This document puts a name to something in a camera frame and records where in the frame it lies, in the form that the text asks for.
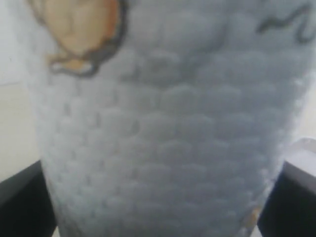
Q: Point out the patterned white paper towel roll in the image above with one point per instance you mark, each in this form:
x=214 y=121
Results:
x=164 y=118

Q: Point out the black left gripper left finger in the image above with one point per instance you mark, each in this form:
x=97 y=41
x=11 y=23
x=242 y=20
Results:
x=25 y=205

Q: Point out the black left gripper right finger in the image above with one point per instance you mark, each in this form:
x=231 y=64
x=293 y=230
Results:
x=290 y=210

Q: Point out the white rectangular plastic tray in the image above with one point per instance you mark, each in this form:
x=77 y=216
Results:
x=301 y=157

